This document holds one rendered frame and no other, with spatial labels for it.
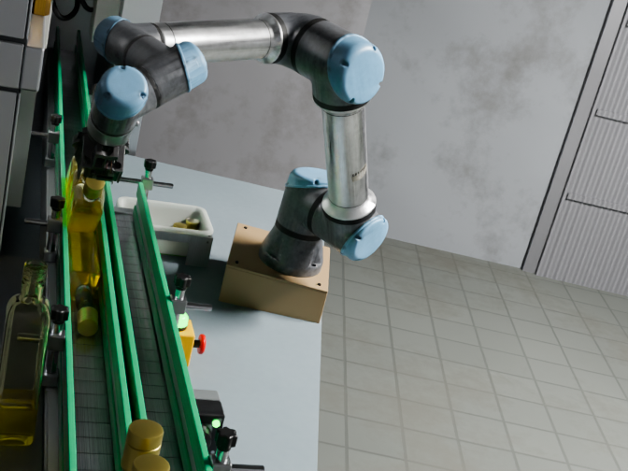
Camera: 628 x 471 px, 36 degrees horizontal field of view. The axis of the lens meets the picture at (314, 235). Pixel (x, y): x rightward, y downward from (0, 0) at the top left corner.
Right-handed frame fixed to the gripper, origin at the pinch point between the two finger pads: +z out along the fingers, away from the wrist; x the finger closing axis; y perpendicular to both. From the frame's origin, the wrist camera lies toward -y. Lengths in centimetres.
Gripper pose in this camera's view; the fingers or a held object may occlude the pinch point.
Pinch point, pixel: (95, 162)
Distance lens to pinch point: 183.8
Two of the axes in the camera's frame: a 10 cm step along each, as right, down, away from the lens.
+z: -3.3, 3.2, 8.9
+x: 9.4, 1.2, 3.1
